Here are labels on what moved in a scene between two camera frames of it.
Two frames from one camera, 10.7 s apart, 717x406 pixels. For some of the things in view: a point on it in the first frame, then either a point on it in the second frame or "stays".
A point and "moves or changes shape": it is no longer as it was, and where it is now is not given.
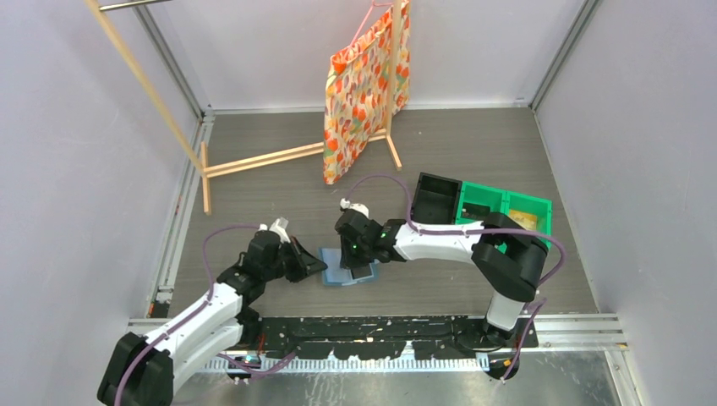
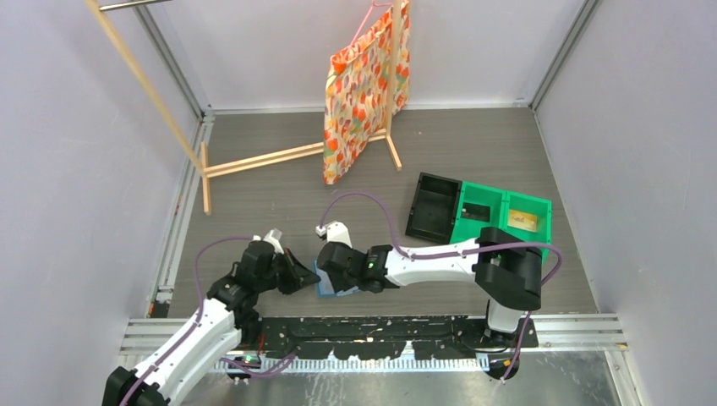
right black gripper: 349,260 to 339,284
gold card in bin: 525,219 stays
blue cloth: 336,275 moves or changes shape
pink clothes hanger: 364,19 stays
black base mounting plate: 391,337 stays
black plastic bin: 435,200 stays
